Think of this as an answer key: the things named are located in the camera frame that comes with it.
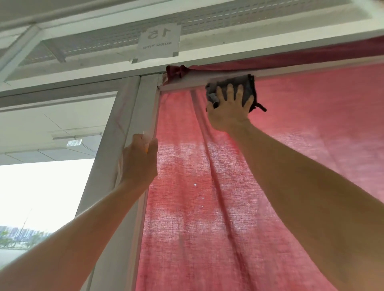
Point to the person's right hand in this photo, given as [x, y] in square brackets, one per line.
[229, 114]

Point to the person's left hand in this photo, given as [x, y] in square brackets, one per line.
[138, 162]

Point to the person's left thumb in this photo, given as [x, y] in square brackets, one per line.
[154, 156]

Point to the person's right thumb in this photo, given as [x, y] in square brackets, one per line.
[209, 107]

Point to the person's right little finger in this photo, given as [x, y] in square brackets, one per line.
[250, 103]

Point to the person's right middle finger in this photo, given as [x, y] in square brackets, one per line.
[230, 92]

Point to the grey cleaning cloth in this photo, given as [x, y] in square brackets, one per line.
[244, 82]

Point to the white window frame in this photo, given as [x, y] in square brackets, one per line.
[132, 105]

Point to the person's right forearm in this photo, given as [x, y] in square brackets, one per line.
[300, 186]

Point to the person's left forearm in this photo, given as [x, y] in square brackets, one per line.
[69, 245]

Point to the ceiling light fixture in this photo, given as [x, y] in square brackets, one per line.
[74, 142]

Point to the red fabric curtain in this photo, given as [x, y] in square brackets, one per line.
[210, 215]

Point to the white paper sign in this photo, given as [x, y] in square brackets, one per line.
[159, 42]

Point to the perforated metal ceiling panel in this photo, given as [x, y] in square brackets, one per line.
[105, 42]

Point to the distant buildings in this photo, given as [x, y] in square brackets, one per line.
[21, 236]

